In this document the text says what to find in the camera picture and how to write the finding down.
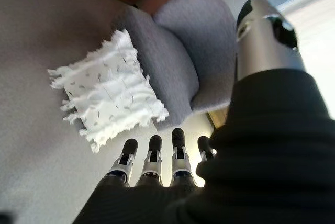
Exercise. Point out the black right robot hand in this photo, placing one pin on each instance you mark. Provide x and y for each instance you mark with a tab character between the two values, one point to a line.
261	143

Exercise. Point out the white fringed cushion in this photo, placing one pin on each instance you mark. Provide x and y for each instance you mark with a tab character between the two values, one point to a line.
110	90

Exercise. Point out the grey fabric tub armchair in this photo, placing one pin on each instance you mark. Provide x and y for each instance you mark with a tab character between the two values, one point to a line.
183	51

